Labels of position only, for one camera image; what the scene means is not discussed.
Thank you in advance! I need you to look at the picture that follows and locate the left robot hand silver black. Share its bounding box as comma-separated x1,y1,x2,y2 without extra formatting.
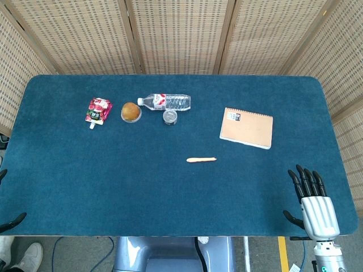
0,169,27,235

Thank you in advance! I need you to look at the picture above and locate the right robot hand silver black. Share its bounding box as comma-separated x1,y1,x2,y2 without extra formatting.
282,164,341,241

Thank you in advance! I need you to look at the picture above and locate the white shoe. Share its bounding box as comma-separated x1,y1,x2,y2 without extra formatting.
10,242,44,271

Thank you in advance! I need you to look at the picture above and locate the kraft spiral notebook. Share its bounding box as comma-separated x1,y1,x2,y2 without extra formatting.
219,107,274,150

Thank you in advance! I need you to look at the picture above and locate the blue table cloth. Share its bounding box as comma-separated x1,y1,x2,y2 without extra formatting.
0,74,360,237

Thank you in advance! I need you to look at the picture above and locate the red juice pouch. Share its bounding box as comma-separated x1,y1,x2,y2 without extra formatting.
85,97,113,130

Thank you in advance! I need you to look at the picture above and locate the woven folding screen panel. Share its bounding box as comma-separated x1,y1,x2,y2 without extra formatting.
283,0,363,193
218,0,341,76
7,0,141,76
126,0,236,75
0,5,59,137

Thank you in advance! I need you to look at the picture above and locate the blue-grey robot torso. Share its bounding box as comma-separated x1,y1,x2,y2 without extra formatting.
113,236,237,272

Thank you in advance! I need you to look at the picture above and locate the brown bun in plastic cup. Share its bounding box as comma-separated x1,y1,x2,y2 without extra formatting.
120,101,142,123

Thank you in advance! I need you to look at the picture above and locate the small clear glass jar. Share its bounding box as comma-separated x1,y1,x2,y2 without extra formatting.
162,109,179,126

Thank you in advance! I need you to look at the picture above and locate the clear plastic water bottle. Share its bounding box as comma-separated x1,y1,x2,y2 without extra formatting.
137,93,192,112

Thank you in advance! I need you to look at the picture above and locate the blue floor cable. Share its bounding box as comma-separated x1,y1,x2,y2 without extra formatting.
52,236,115,272

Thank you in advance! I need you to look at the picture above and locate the black torso cable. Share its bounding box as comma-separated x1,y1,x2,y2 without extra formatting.
193,237,206,272

